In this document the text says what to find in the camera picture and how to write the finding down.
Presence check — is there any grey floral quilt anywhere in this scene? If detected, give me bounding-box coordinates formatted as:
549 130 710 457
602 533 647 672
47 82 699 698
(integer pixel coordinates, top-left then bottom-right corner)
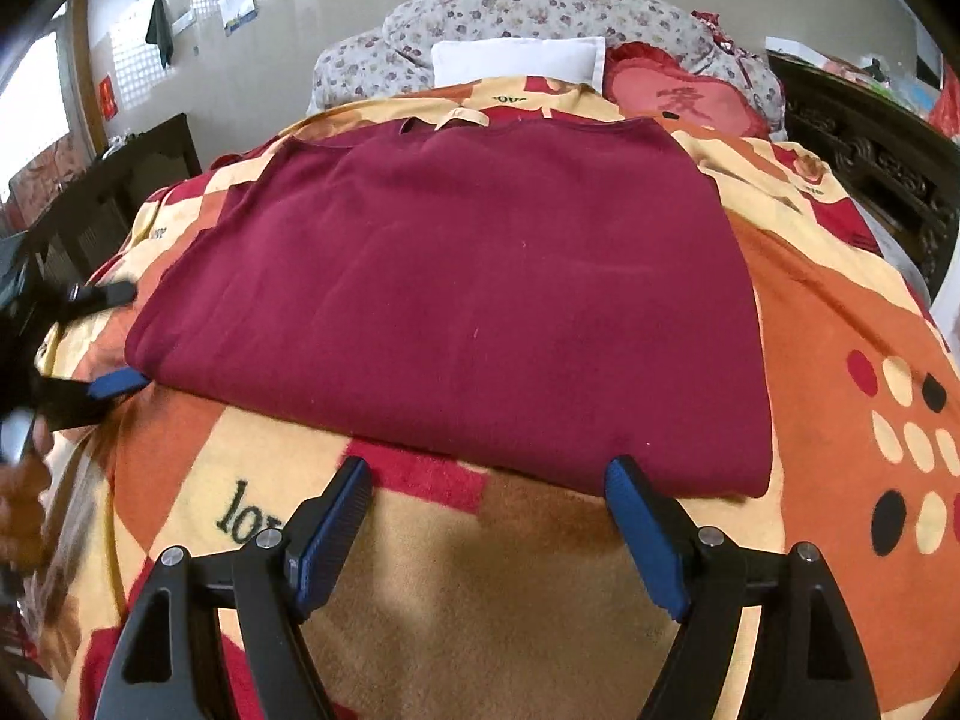
307 0 785 140

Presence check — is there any red patterned cloth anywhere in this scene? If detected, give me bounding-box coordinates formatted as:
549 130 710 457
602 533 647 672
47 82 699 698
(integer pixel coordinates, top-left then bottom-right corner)
690 11 760 55

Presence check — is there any maroon knit sweater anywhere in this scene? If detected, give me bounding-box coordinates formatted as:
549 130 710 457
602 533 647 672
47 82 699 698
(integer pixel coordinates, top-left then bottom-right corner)
124 116 773 500

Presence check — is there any dark green hanging cloth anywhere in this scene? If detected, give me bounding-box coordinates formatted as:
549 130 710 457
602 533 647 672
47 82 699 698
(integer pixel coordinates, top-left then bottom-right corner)
145 0 175 68

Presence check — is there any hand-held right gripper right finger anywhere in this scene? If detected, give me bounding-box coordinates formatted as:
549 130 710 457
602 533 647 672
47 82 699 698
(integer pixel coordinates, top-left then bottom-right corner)
604 456 880 720

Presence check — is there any dark carved wooden cabinet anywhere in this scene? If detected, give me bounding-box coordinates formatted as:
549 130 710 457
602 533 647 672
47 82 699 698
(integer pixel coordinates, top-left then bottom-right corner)
765 51 960 301

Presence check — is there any person's left hand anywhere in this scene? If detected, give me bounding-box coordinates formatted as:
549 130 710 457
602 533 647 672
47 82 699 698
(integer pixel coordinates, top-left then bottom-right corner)
0 427 52 567

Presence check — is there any red heart-shaped cushion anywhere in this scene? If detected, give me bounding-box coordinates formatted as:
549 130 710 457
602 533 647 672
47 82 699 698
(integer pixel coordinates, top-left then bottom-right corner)
604 45 770 140

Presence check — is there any red plastic bag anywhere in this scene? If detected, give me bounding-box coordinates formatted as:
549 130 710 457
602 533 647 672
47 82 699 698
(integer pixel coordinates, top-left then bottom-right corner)
928 64 960 140

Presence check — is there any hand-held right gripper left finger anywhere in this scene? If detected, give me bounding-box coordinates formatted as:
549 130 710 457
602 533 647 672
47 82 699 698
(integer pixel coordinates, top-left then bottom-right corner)
94 456 374 720

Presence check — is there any red orange printed blanket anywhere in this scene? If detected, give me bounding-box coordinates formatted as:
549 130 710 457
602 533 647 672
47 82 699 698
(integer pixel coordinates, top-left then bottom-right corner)
34 75 960 720

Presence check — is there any white paper sheet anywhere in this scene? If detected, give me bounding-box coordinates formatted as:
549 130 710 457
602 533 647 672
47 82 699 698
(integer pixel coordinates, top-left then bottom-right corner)
765 36 830 65

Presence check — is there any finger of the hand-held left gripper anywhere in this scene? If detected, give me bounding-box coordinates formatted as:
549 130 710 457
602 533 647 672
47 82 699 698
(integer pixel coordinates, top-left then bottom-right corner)
56 279 140 320
30 367 149 430

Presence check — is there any dark wooden side table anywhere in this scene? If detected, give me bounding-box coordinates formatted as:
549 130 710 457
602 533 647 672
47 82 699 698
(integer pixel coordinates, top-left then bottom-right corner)
0 112 203 301

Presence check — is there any white pillow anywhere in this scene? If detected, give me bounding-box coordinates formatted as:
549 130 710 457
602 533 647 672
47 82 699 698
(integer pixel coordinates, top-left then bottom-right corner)
431 36 607 91

